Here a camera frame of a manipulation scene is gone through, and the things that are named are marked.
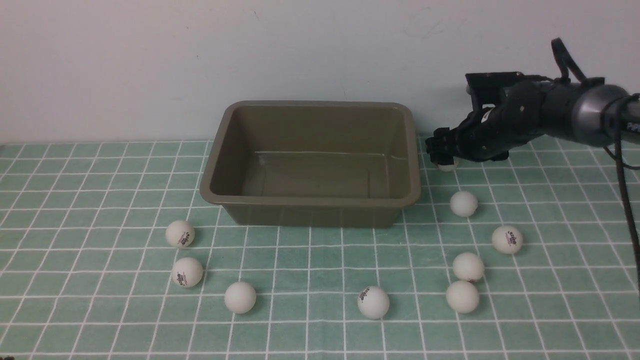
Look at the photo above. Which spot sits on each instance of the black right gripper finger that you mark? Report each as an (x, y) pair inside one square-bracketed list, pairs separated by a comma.
[(445, 136), (438, 153)]

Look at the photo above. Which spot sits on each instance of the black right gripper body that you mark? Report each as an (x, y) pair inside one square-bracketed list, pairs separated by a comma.
[(488, 134)]

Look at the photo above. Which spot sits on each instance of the white printed ping-pong ball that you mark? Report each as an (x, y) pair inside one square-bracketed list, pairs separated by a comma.
[(187, 272), (179, 234), (507, 239), (373, 302)]

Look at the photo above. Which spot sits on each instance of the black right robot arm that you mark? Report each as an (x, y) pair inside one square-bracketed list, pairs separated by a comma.
[(586, 113)]

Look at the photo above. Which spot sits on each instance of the plain white ping-pong ball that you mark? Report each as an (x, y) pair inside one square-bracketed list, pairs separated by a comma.
[(240, 297)]

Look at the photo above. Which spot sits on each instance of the olive green plastic bin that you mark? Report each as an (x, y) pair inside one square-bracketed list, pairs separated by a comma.
[(332, 164)]

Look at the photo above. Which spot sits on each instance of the green checkered tablecloth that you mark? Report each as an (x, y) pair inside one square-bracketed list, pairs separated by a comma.
[(86, 268)]

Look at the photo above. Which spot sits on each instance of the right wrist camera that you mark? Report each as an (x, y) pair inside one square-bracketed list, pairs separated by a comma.
[(489, 88)]

